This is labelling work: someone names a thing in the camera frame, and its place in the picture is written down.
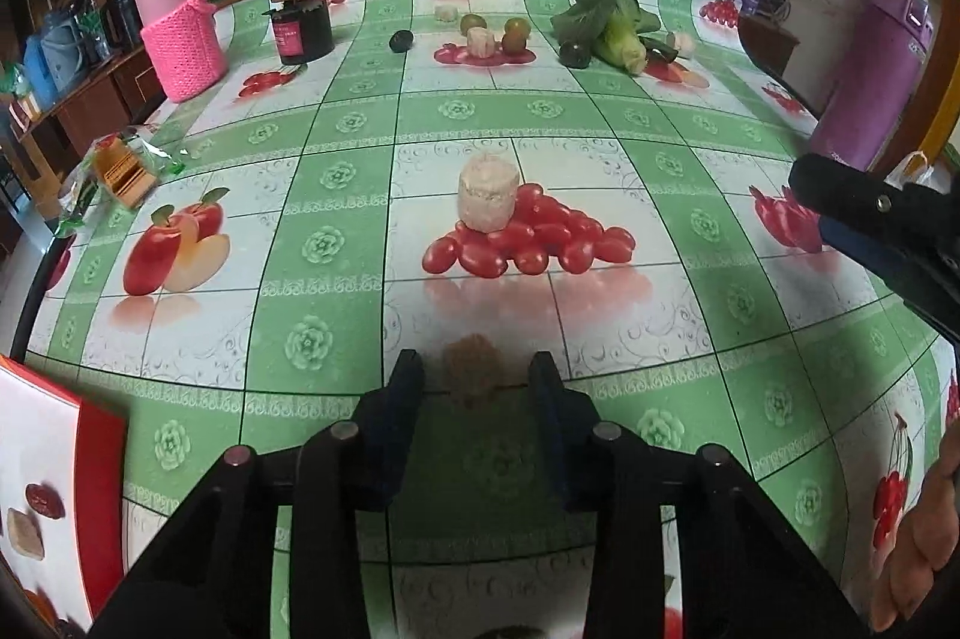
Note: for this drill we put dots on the brown round fruit toy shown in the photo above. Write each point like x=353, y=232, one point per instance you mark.
x=514, y=43

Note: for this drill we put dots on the jar with pink knitted cover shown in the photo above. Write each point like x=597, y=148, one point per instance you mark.
x=184, y=39

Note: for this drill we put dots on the white plastic bag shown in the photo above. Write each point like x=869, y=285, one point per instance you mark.
x=919, y=170

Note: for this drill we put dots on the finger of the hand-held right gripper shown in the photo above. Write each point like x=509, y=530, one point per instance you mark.
x=851, y=238
x=847, y=189

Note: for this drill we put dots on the dark red date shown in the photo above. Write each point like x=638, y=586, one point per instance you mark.
x=43, y=500

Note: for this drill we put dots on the red tray with white inside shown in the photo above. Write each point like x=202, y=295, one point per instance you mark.
x=45, y=436

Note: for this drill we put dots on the purple thermos flask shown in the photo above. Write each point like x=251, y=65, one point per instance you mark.
x=874, y=69

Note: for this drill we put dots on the black kettle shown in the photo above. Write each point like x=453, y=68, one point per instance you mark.
x=120, y=18

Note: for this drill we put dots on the small green citrus fruit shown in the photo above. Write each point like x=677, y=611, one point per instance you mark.
x=517, y=25
x=472, y=22

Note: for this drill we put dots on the black jar with pink label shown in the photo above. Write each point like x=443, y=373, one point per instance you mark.
x=304, y=31

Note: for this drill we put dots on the dark green cucumber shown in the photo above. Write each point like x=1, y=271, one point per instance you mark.
x=658, y=55

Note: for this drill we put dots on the person's right hand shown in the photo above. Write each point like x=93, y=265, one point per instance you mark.
x=919, y=534

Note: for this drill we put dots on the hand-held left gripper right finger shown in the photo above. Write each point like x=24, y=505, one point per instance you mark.
x=555, y=421

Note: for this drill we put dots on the dark wooden side table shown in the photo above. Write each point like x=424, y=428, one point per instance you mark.
x=769, y=43

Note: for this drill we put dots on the clear snack packet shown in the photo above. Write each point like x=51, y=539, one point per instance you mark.
x=124, y=166

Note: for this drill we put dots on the green leafy vegetable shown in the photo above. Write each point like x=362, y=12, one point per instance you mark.
x=600, y=9

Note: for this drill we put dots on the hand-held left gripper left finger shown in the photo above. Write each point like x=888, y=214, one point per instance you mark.
x=397, y=414

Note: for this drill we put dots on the pale green cabbage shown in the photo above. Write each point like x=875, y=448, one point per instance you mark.
x=626, y=48

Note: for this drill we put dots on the dark avocado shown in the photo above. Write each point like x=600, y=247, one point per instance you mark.
x=401, y=40
x=575, y=54

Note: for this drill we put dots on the brown wooden cabinet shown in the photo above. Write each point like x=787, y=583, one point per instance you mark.
x=90, y=99

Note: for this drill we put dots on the blue water jug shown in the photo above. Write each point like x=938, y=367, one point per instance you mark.
x=45, y=65

